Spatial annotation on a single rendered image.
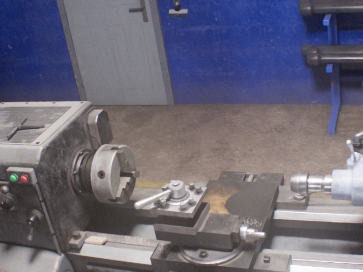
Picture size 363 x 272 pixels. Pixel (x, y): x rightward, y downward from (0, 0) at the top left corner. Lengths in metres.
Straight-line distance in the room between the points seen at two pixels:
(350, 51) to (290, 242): 2.55
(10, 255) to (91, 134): 0.67
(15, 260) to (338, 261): 1.38
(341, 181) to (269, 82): 3.31
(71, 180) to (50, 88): 4.00
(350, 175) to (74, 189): 1.14
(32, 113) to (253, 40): 3.02
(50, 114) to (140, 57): 3.15
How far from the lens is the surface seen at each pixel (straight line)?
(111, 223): 2.69
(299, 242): 2.37
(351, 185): 2.00
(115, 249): 2.30
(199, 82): 5.42
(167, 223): 2.00
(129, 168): 2.26
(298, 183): 2.04
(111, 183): 2.21
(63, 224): 2.31
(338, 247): 2.34
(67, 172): 2.30
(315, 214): 2.32
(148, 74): 5.54
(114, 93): 5.82
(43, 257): 2.41
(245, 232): 1.97
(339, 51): 4.63
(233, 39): 5.15
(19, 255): 2.49
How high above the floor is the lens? 2.23
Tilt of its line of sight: 26 degrees down
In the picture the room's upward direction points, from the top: 10 degrees counter-clockwise
